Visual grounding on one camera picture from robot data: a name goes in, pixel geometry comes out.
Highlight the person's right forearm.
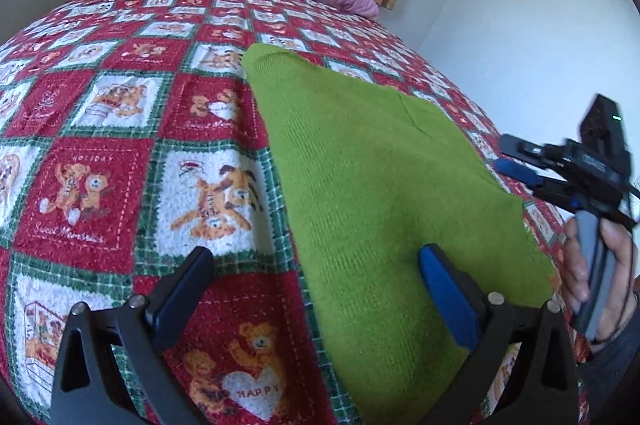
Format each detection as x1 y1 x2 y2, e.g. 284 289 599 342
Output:
575 275 640 425

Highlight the person's right hand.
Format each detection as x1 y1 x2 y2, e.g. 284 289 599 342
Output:
562 215 640 346

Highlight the red printed bear blanket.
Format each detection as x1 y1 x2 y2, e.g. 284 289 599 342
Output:
0 0 640 425

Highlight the green striped knit sweater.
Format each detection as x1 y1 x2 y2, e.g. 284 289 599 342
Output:
242 43 558 425

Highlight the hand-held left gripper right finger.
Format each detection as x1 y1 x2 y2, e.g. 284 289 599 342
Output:
419 244 578 425

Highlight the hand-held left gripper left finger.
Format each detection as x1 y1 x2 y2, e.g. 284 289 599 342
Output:
50 246 216 425

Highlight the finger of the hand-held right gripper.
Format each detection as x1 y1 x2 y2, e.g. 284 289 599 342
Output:
499 134 568 168
494 159 576 212

